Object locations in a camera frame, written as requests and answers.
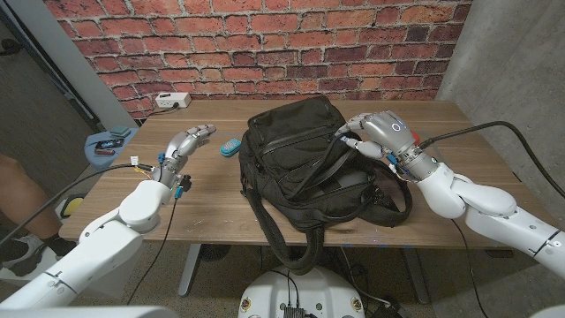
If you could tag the blue round stool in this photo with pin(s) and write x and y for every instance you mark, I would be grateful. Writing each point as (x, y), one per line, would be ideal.
(99, 160)

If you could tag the printed red brick backdrop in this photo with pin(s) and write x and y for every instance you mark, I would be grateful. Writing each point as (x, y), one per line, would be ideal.
(265, 44)

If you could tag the yellow and black disc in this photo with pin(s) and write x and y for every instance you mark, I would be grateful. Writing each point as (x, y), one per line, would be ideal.
(73, 205)

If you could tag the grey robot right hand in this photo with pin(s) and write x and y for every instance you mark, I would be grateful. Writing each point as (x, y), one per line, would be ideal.
(393, 132)

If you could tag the grey and black sneaker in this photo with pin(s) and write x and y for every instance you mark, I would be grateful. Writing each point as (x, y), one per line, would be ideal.
(20, 256)

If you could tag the black backpack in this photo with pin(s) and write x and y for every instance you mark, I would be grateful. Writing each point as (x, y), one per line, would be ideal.
(291, 132)

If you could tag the metal table leg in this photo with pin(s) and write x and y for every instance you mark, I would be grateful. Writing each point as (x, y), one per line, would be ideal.
(417, 276)
(189, 269)

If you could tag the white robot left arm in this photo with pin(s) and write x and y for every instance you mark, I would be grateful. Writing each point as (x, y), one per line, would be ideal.
(97, 247)

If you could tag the small red-brown item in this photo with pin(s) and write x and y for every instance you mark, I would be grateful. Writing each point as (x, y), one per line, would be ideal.
(104, 152)

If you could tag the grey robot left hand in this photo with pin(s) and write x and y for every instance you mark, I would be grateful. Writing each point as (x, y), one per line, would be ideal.
(181, 148)

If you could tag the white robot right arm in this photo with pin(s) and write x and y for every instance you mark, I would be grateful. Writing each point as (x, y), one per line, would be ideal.
(499, 216)

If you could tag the small teal pouch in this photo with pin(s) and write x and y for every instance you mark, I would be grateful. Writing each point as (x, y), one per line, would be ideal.
(231, 147)

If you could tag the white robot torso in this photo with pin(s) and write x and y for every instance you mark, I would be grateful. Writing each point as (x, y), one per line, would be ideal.
(300, 291)

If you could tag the black round fan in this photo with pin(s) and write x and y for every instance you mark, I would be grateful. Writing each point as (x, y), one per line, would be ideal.
(215, 252)

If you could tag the small teal box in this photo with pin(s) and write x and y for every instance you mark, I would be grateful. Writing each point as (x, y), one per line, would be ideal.
(120, 130)

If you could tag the person's bare leg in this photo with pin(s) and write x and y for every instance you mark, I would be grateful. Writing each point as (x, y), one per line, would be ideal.
(17, 194)

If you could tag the white power strip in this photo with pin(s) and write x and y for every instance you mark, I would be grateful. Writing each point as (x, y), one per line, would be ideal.
(172, 100)

